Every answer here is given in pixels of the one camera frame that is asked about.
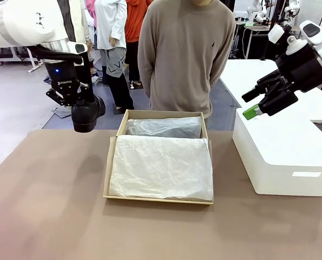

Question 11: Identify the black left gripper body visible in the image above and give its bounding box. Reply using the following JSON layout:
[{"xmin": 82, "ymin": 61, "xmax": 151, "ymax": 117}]
[{"xmin": 45, "ymin": 60, "xmax": 90, "ymax": 107}]

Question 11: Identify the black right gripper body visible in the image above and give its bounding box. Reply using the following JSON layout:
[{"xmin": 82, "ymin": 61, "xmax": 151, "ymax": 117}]
[{"xmin": 275, "ymin": 43, "xmax": 322, "ymax": 93}]

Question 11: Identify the black leather shoe with buckle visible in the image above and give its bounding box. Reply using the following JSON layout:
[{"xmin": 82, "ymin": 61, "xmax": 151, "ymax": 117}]
[{"xmin": 70, "ymin": 94, "xmax": 107, "ymax": 133}]

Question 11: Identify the brown cardboard shoe box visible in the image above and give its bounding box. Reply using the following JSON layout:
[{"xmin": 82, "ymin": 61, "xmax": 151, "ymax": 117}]
[{"xmin": 103, "ymin": 109, "xmax": 214, "ymax": 206}]

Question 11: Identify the white tissue paper sheet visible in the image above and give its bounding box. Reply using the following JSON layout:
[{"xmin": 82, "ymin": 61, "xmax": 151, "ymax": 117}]
[{"xmin": 109, "ymin": 116, "xmax": 214, "ymax": 203}]

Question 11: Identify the white table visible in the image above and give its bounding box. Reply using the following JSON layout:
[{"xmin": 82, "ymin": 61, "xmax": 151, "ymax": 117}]
[{"xmin": 219, "ymin": 58, "xmax": 322, "ymax": 124}]

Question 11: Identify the white plastic bin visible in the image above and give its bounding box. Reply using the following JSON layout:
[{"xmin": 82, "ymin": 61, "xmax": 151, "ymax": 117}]
[{"xmin": 232, "ymin": 107, "xmax": 322, "ymax": 197}]

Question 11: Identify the background workbench light top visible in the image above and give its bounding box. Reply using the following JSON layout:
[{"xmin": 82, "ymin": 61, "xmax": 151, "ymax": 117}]
[{"xmin": 243, "ymin": 25, "xmax": 302, "ymax": 60}]

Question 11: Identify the pink garment mannequin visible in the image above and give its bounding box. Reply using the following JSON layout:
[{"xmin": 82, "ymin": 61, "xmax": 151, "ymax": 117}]
[{"xmin": 85, "ymin": 0, "xmax": 97, "ymax": 28}]

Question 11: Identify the person in beige sweater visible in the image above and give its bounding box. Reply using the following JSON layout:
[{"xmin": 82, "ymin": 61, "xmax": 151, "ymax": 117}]
[{"xmin": 137, "ymin": 0, "xmax": 236, "ymax": 120}]

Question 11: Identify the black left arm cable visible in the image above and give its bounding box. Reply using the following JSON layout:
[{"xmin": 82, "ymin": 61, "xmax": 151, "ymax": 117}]
[{"xmin": 36, "ymin": 44, "xmax": 84, "ymax": 66}]

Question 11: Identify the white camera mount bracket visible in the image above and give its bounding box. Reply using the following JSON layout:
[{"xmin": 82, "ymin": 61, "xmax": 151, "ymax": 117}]
[{"xmin": 286, "ymin": 36, "xmax": 308, "ymax": 54}]

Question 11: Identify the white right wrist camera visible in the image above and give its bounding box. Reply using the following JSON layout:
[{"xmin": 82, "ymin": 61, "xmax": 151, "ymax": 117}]
[{"xmin": 268, "ymin": 23, "xmax": 287, "ymax": 44}]

